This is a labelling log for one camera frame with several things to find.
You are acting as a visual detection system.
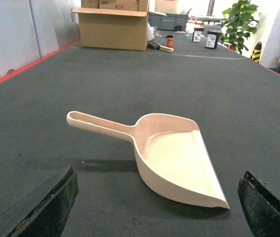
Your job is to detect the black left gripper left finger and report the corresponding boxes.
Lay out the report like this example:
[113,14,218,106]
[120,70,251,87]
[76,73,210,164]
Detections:
[8,166,79,237]

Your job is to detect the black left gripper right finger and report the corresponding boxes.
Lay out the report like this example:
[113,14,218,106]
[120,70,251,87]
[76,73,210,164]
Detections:
[238,170,280,237]

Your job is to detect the beige plastic scoop tray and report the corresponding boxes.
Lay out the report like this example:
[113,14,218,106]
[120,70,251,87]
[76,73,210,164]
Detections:
[66,111,230,209]

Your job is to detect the yellow black traffic cone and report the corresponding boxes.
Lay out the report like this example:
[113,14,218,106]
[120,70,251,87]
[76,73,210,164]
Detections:
[250,42,262,63]

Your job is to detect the black labelled canister near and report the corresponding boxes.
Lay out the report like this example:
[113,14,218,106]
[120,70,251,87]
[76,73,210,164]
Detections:
[205,31,221,49]

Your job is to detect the black labelled canister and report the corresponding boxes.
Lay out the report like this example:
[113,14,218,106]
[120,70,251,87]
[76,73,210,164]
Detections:
[192,27,204,42]
[205,31,221,49]

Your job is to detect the black labelled canister far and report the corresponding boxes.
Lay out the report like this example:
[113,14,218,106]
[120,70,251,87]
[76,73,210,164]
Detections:
[192,27,204,42]

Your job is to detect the green potted plant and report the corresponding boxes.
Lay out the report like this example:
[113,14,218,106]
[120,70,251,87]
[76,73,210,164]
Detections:
[221,0,259,54]

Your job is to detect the orange bottle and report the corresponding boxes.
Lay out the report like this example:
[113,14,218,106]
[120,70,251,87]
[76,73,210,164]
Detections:
[166,35,174,48]

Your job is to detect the large open cardboard box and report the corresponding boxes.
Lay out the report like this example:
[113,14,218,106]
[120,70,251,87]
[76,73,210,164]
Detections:
[71,6,168,52]

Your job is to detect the grey plastic crate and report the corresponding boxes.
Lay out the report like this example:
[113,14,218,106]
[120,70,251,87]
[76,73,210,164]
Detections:
[149,13,189,31]

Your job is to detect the stacked cardboard box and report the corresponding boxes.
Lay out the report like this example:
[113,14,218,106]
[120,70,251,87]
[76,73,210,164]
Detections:
[81,0,149,12]

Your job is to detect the wooden handled brush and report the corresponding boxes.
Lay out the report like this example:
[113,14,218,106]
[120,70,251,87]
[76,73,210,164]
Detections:
[148,41,174,53]

